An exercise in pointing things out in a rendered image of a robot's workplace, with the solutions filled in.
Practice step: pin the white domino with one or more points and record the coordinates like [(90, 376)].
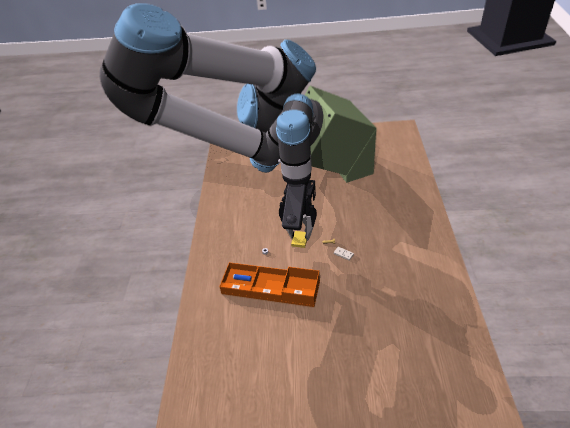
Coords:
[(343, 253)]

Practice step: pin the blue aa battery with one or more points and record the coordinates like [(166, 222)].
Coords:
[(242, 277)]

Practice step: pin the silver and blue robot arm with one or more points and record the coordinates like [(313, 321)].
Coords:
[(149, 44)]

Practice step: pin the orange rack of bins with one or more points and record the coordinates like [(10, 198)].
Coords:
[(288, 281)]

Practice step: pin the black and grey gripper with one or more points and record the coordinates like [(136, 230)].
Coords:
[(310, 213)]

